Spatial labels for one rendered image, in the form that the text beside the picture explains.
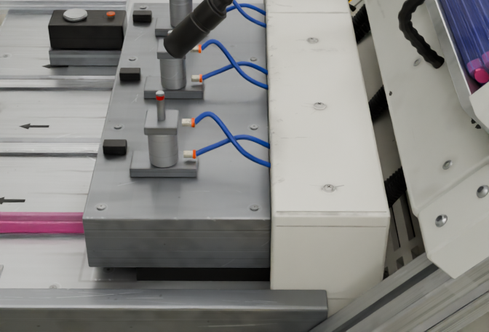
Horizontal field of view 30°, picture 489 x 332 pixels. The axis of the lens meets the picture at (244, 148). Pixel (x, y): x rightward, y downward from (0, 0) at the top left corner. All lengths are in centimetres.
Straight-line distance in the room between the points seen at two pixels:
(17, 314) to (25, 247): 8
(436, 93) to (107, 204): 25
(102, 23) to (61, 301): 36
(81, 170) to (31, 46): 23
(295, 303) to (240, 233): 6
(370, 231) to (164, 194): 15
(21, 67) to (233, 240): 38
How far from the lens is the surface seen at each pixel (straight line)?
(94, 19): 94
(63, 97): 90
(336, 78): 77
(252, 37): 87
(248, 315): 65
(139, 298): 66
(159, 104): 66
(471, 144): 60
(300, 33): 83
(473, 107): 55
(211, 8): 58
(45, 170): 81
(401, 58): 73
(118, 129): 74
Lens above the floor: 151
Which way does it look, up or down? 25 degrees down
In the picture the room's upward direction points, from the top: 50 degrees clockwise
